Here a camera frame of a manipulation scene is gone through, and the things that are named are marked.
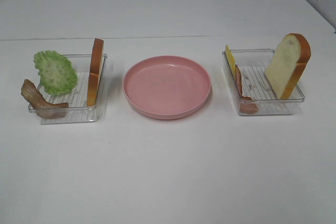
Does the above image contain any clear left plastic tray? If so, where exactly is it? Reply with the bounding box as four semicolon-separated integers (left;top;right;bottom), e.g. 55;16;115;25
28;53;111;124

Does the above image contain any yellow cheese slice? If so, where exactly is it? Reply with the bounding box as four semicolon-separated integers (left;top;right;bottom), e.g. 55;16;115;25
224;45;236;77

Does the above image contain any clear right plastic tray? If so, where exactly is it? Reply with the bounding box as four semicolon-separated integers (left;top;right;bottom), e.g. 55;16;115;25
222;49;305;116

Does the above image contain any bread slice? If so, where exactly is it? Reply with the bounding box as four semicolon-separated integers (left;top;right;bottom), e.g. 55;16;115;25
265;33;311;100
87;38;104;106

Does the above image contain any pink round plate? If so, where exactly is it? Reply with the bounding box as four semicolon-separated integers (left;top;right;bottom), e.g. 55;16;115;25
123;56;212;120

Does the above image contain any green lettuce leaf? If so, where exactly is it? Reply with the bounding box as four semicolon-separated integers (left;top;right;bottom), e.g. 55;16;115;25
34;50;78;95

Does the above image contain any clear plastic tray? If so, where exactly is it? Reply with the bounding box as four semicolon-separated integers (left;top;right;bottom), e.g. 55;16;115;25
28;53;111;124
222;49;305;116

